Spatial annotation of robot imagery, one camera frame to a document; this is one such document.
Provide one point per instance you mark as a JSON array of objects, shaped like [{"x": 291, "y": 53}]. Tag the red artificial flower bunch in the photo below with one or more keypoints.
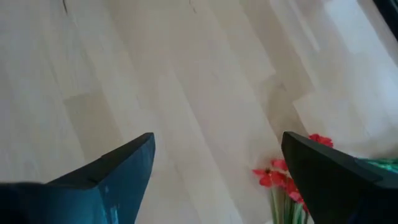
[{"x": 269, "y": 179}]

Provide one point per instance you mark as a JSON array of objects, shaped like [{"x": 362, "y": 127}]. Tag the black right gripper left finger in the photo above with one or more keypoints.
[{"x": 93, "y": 199}]

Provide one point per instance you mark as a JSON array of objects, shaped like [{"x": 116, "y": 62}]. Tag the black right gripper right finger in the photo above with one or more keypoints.
[{"x": 335, "y": 193}]

